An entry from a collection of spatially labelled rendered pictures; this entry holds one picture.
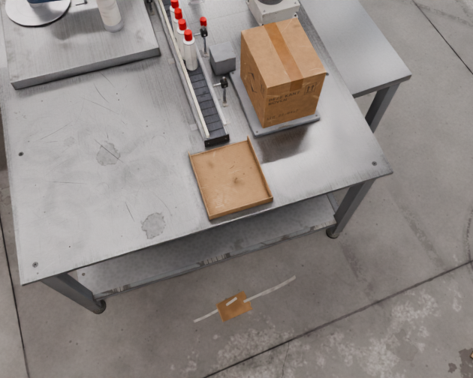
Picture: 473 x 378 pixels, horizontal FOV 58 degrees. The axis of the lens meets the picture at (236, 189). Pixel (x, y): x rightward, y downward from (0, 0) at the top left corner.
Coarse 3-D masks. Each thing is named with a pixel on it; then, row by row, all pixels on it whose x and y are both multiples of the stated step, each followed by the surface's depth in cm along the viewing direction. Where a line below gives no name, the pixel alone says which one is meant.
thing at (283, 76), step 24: (288, 24) 172; (264, 48) 167; (288, 48) 167; (312, 48) 167; (240, 72) 191; (264, 72) 161; (288, 72) 162; (312, 72) 162; (264, 96) 165; (288, 96) 168; (312, 96) 173; (264, 120) 177; (288, 120) 183
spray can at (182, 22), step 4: (180, 20) 178; (184, 20) 177; (180, 24) 177; (184, 24) 177; (180, 28) 179; (184, 28) 179; (188, 28) 181; (180, 32) 180; (180, 36) 182; (180, 40) 184; (180, 44) 186; (180, 48) 189; (180, 52) 192; (184, 52) 190; (184, 56) 192; (184, 60) 195
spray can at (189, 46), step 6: (186, 30) 175; (186, 36) 175; (186, 42) 178; (192, 42) 178; (186, 48) 180; (192, 48) 180; (186, 54) 183; (192, 54) 183; (186, 60) 187; (192, 60) 186; (186, 66) 191; (192, 66) 189
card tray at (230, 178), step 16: (240, 144) 181; (192, 160) 178; (208, 160) 178; (224, 160) 178; (240, 160) 178; (256, 160) 176; (208, 176) 174; (224, 176) 174; (240, 176) 174; (256, 176) 175; (208, 192) 171; (224, 192) 171; (240, 192) 171; (256, 192) 171; (208, 208) 168; (224, 208) 168; (240, 208) 167
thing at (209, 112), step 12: (168, 0) 211; (168, 12) 208; (192, 72) 192; (192, 84) 189; (204, 84) 189; (204, 96) 186; (204, 108) 183; (204, 120) 181; (216, 120) 181; (204, 132) 178; (216, 132) 178
